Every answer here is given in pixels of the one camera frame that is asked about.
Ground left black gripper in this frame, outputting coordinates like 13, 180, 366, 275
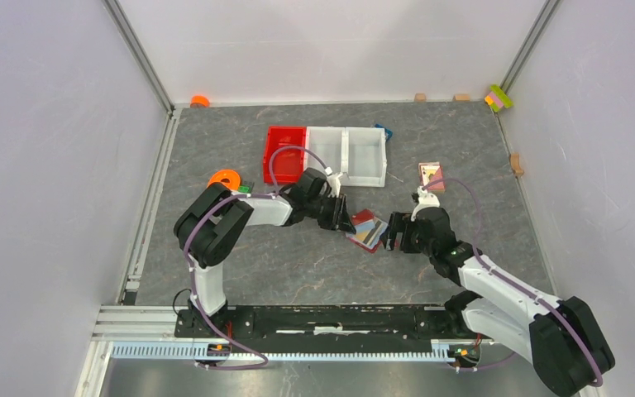
305, 192, 356, 235

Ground red card holder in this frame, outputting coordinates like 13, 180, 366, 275
346, 209, 380, 253

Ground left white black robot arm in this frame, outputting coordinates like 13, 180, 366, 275
174, 168, 356, 337

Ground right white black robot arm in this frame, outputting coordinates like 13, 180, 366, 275
381, 207, 616, 396

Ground white two-compartment bin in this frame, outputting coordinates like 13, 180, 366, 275
304, 127, 388, 188

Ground red plastic bin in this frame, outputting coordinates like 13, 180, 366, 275
262, 126, 307, 185

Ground orange letter e toy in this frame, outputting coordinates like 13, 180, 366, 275
207, 169, 242, 191

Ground small wooden block left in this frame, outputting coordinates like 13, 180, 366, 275
414, 93, 427, 103

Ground small wooden block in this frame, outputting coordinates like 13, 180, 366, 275
414, 93, 427, 103
453, 93, 470, 102

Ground wooden arch block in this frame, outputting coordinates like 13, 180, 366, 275
509, 153, 525, 178

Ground small wooden block right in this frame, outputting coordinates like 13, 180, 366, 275
453, 93, 470, 102

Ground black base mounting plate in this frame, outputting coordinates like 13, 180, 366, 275
174, 304, 485, 356

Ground colourful stacked toy bricks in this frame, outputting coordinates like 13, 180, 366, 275
484, 84, 513, 113

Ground orange tape roll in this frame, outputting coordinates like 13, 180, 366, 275
189, 95, 210, 108

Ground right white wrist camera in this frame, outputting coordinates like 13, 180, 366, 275
411, 186, 440, 221

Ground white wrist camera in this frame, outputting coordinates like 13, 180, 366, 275
325, 167, 345, 198
411, 186, 440, 221

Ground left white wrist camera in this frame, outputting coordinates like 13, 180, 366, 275
325, 167, 345, 198

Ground aluminium frame rail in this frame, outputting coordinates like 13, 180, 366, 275
91, 304, 587, 363

